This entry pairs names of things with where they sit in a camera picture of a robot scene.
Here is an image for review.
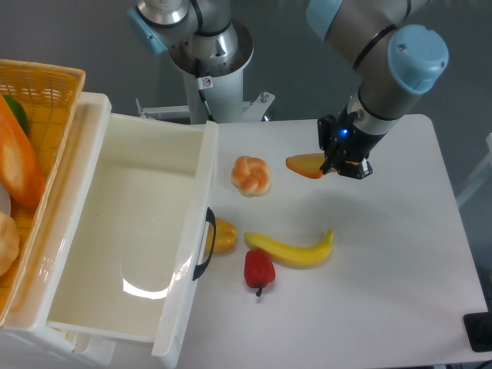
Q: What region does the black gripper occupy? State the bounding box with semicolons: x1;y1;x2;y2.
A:
317;107;386;180

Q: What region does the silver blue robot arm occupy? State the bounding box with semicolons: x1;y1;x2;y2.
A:
127;1;449;179

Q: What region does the knotted bread roll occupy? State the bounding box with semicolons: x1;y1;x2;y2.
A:
231;155;271;197

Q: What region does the white upper drawer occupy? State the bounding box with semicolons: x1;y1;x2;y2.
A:
48;114;218;367

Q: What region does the white drawer cabinet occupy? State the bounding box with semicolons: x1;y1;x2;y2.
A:
0;91;181;369

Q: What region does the round bread bun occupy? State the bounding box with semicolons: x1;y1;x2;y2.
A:
0;211;20;275

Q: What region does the yellow banana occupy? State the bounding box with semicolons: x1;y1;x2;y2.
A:
244;230;334;268

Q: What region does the red bell pepper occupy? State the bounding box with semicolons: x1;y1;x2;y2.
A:
244;249;276;297

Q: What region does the yellow bell pepper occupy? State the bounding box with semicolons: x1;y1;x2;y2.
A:
204;218;237;254

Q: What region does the black device at edge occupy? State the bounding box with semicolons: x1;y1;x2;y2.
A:
463;312;491;352

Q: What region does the yellow woven basket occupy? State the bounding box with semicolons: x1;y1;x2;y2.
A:
1;59;85;325

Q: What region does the orange baguette loaf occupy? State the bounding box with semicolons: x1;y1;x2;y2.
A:
1;96;45;207

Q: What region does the green pepper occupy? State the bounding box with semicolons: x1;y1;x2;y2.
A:
4;95;28;135

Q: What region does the black drawer handle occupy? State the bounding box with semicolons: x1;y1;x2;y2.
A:
192;208;217;281

